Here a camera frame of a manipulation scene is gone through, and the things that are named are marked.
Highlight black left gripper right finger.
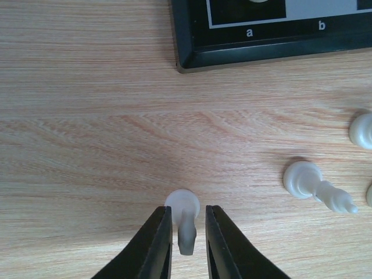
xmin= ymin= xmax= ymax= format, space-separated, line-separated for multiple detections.
xmin=206 ymin=205 xmax=288 ymax=279

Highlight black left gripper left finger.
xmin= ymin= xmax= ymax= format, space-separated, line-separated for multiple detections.
xmin=93 ymin=206 xmax=173 ymax=279

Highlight white rook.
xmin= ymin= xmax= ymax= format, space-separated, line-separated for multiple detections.
xmin=249 ymin=0 xmax=270 ymax=5

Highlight white chess piece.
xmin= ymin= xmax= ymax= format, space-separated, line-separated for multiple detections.
xmin=283 ymin=161 xmax=358 ymax=214

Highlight white pawn front left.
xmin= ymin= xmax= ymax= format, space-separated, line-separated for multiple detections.
xmin=366 ymin=185 xmax=372 ymax=208

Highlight white bishop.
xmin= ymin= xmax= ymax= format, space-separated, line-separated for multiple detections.
xmin=349 ymin=113 xmax=372 ymax=149

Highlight black white chessboard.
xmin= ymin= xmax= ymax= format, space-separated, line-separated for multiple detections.
xmin=170 ymin=0 xmax=371 ymax=73

